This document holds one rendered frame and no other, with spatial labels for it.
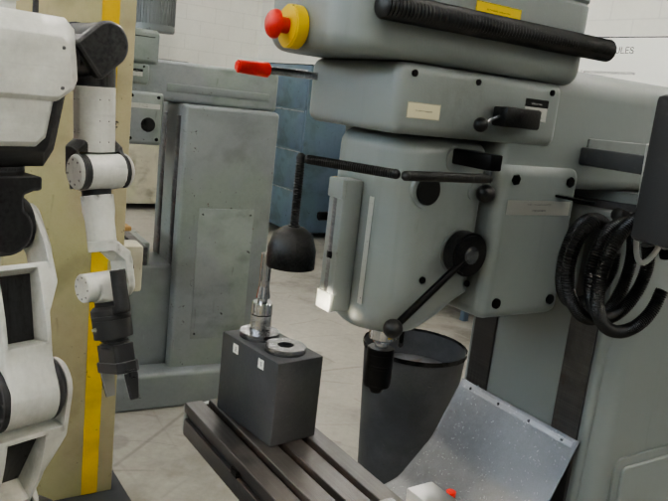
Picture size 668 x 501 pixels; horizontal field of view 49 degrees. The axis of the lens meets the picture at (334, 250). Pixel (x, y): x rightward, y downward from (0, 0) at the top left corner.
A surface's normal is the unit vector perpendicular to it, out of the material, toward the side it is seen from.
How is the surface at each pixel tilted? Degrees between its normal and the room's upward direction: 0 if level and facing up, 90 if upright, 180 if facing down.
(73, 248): 90
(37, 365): 67
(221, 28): 90
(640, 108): 90
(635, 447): 89
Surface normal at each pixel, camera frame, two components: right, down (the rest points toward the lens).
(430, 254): 0.54, 0.23
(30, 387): 0.75, -0.20
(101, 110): 0.73, 0.18
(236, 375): -0.77, 0.05
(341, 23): -0.49, 0.12
